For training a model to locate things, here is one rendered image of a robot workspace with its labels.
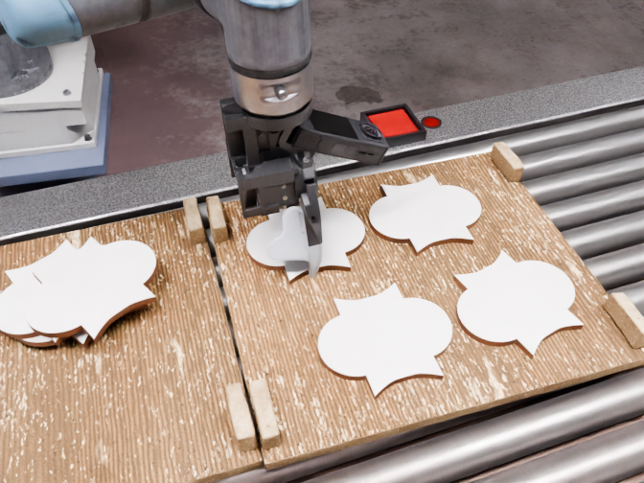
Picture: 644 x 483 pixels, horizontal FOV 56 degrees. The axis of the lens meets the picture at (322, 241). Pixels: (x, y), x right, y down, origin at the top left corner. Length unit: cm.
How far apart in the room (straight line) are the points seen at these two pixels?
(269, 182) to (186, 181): 27
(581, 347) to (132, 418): 45
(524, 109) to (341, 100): 169
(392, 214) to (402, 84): 203
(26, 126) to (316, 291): 55
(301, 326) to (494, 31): 273
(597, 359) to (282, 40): 44
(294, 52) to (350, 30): 264
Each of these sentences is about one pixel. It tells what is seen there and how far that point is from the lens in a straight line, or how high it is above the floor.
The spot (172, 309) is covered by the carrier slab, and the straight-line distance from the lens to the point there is 69.
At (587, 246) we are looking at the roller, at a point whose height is 91.
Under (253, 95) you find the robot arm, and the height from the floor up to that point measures 117.
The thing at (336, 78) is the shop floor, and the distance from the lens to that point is 279.
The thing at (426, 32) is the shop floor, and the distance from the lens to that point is 319.
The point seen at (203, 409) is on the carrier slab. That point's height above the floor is 94.
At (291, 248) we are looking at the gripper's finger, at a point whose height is 99.
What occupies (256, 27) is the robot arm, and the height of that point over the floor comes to 123.
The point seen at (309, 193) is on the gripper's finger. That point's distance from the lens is 62.
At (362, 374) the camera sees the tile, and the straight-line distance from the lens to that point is 61.
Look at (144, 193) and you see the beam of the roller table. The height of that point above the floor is 91.
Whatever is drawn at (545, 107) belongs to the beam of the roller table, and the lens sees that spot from 104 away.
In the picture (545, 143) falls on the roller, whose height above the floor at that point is 91.
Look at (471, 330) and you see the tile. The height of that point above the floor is 95.
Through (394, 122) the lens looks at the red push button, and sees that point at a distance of 93.
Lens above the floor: 147
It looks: 47 degrees down
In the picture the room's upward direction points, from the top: straight up
